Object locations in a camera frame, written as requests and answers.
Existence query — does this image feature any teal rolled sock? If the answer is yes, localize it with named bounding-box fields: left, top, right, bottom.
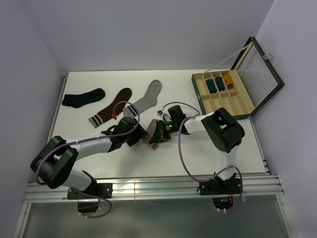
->
left=206, top=79, right=217, bottom=94

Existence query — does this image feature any aluminium frame rail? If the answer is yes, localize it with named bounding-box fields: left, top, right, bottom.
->
left=23, top=175, right=283, bottom=203

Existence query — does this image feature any brown striped sock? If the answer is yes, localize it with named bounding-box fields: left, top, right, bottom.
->
left=88, top=88, right=132, bottom=128

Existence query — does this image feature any black compartment box with lid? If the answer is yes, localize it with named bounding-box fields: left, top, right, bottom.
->
left=191, top=37, right=284, bottom=119

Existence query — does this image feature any mustard rolled sock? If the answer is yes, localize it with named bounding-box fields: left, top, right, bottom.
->
left=223, top=74, right=234, bottom=89

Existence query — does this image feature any dark blue rolled sock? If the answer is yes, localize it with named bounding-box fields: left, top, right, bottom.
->
left=215, top=76, right=225, bottom=91

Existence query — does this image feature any black sock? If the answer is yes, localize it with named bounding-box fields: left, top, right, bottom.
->
left=61, top=88, right=106, bottom=109

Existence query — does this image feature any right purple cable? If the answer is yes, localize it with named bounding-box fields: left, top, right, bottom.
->
left=160, top=101, right=245, bottom=214

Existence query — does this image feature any grey striped sock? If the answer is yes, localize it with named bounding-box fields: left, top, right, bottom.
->
left=122, top=79, right=162, bottom=118

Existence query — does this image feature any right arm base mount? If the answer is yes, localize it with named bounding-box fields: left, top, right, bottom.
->
left=196, top=174, right=243, bottom=210

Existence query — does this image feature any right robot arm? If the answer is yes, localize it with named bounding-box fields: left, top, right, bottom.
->
left=147, top=102, right=245, bottom=193

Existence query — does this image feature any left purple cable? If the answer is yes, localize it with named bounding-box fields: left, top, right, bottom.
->
left=36, top=101, right=141, bottom=219

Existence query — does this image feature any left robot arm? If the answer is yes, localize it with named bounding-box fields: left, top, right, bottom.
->
left=30, top=117, right=148, bottom=198

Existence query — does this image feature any beige sock with red stripes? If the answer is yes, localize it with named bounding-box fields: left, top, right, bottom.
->
left=142, top=119, right=159, bottom=150

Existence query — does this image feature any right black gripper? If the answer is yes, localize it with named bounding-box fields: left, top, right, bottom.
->
left=150, top=119, right=178, bottom=144

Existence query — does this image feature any purple cable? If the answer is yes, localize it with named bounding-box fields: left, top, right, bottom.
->
left=160, top=101, right=245, bottom=214
left=36, top=101, right=141, bottom=219

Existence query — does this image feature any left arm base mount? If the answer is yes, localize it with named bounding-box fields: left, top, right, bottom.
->
left=67, top=183, right=113, bottom=218

